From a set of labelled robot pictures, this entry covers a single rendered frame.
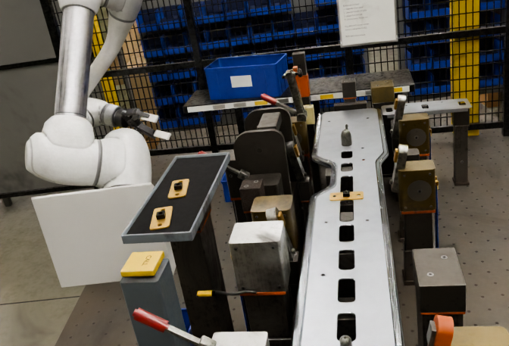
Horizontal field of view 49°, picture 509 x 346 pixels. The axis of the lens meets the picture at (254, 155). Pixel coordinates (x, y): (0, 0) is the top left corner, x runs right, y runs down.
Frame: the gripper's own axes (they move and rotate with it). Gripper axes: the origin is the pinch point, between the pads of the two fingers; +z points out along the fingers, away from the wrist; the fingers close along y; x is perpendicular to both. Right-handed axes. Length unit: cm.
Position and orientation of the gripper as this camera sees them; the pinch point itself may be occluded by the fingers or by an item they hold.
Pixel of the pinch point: (161, 127)
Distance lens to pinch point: 223.2
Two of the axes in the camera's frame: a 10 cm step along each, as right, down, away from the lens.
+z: 9.1, 2.3, -3.5
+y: 2.1, 4.6, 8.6
